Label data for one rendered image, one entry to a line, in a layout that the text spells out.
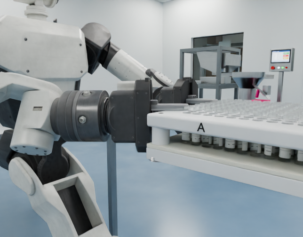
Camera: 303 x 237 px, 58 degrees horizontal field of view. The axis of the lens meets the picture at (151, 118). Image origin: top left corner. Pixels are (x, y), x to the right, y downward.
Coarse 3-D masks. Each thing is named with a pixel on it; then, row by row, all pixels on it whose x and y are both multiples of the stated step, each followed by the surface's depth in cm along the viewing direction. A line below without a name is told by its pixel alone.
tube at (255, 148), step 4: (256, 112) 35; (260, 112) 35; (256, 116) 34; (260, 116) 34; (256, 120) 34; (260, 120) 34; (252, 144) 35; (256, 144) 35; (260, 144) 35; (252, 148) 35; (256, 148) 35; (260, 148) 35; (252, 152) 35; (256, 152) 35; (260, 152) 35; (256, 156) 35; (260, 156) 35
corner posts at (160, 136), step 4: (152, 128) 41; (156, 128) 40; (160, 128) 40; (152, 132) 41; (156, 132) 40; (160, 132) 40; (164, 132) 40; (168, 132) 41; (152, 136) 41; (156, 136) 40; (160, 136) 40; (164, 136) 40; (168, 136) 41; (152, 140) 41; (156, 140) 40; (160, 140) 40; (164, 140) 40; (168, 140) 41; (156, 144) 40; (160, 144) 40; (164, 144) 40
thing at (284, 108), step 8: (216, 104) 44; (224, 104) 44; (232, 104) 45; (240, 104) 44; (248, 104) 45; (256, 104) 44; (264, 104) 44; (272, 104) 44; (280, 104) 44; (288, 104) 45; (296, 104) 44; (224, 112) 39; (264, 112) 35; (272, 112) 35; (280, 112) 35; (288, 112) 38; (296, 112) 36; (280, 120) 35; (296, 120) 34; (224, 144) 40; (248, 144) 37
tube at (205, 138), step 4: (204, 108) 39; (208, 108) 40; (212, 108) 39; (204, 112) 39; (208, 112) 38; (212, 112) 39; (204, 136) 39; (208, 136) 39; (204, 140) 39; (208, 140) 39; (204, 144) 39; (208, 144) 39
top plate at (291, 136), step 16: (160, 112) 41; (176, 112) 42; (192, 112) 42; (176, 128) 38; (192, 128) 36; (208, 128) 34; (224, 128) 33; (240, 128) 32; (256, 128) 31; (272, 128) 30; (288, 128) 30; (272, 144) 30; (288, 144) 29
